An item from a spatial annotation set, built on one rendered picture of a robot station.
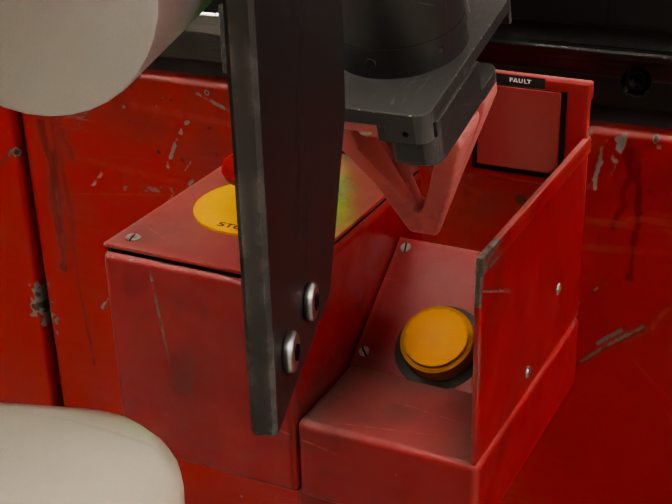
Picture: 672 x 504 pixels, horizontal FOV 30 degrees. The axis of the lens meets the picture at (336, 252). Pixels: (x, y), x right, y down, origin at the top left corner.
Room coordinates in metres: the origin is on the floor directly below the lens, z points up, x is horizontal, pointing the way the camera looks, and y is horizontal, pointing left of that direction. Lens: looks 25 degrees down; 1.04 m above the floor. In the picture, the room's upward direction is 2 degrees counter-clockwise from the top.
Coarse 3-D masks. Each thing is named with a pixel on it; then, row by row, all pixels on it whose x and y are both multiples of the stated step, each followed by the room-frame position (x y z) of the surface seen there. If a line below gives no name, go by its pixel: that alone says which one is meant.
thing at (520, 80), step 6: (498, 78) 0.63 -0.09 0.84; (504, 78) 0.63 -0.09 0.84; (510, 78) 0.62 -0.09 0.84; (516, 78) 0.62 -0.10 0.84; (522, 78) 0.62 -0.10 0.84; (528, 78) 0.62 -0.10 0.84; (534, 78) 0.62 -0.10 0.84; (540, 78) 0.62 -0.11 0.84; (510, 84) 0.62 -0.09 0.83; (516, 84) 0.62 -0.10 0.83; (522, 84) 0.62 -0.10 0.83; (528, 84) 0.62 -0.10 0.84; (534, 84) 0.62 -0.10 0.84; (540, 84) 0.62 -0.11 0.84
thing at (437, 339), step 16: (416, 320) 0.56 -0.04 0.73; (432, 320) 0.56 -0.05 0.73; (448, 320) 0.56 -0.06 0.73; (464, 320) 0.56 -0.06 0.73; (416, 336) 0.55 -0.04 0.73; (432, 336) 0.55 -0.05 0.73; (448, 336) 0.55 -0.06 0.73; (464, 336) 0.55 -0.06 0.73; (416, 352) 0.55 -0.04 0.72; (432, 352) 0.54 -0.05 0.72; (448, 352) 0.54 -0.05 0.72; (464, 352) 0.54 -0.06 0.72; (416, 368) 0.54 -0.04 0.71; (432, 368) 0.54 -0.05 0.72; (448, 368) 0.54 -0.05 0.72; (464, 368) 0.54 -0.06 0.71
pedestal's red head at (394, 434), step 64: (576, 128) 0.61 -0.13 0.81; (192, 192) 0.62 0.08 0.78; (576, 192) 0.59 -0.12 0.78; (128, 256) 0.56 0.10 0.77; (192, 256) 0.54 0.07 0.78; (384, 256) 0.61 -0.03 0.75; (448, 256) 0.60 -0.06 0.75; (512, 256) 0.51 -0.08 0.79; (576, 256) 0.60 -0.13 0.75; (128, 320) 0.55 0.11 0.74; (192, 320) 0.54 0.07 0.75; (320, 320) 0.54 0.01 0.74; (384, 320) 0.58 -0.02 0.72; (512, 320) 0.51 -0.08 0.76; (576, 320) 0.61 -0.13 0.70; (128, 384) 0.56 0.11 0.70; (192, 384) 0.54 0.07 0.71; (320, 384) 0.54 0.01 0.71; (384, 384) 0.54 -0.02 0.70; (512, 384) 0.51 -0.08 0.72; (192, 448) 0.54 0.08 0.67; (256, 448) 0.52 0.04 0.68; (320, 448) 0.51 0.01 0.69; (384, 448) 0.49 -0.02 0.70; (448, 448) 0.48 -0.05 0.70; (512, 448) 0.51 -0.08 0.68
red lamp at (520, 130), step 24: (504, 96) 0.62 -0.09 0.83; (528, 96) 0.62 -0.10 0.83; (552, 96) 0.61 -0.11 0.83; (504, 120) 0.62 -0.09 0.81; (528, 120) 0.62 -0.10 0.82; (552, 120) 0.61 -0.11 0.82; (480, 144) 0.63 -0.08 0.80; (504, 144) 0.62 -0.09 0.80; (528, 144) 0.62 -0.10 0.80; (552, 144) 0.61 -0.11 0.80; (528, 168) 0.62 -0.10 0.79; (552, 168) 0.61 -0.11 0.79
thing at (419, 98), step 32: (352, 0) 0.48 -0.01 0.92; (384, 0) 0.48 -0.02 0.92; (416, 0) 0.48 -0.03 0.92; (448, 0) 0.49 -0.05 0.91; (480, 0) 0.54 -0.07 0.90; (352, 32) 0.49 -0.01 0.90; (384, 32) 0.48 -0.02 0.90; (416, 32) 0.48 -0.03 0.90; (448, 32) 0.49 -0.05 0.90; (480, 32) 0.51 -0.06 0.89; (352, 64) 0.49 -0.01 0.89; (384, 64) 0.48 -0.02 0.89; (416, 64) 0.48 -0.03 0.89; (448, 64) 0.49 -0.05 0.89; (352, 96) 0.48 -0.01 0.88; (384, 96) 0.47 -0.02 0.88; (416, 96) 0.47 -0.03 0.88; (448, 96) 0.47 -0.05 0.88; (384, 128) 0.46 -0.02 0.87; (416, 128) 0.46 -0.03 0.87
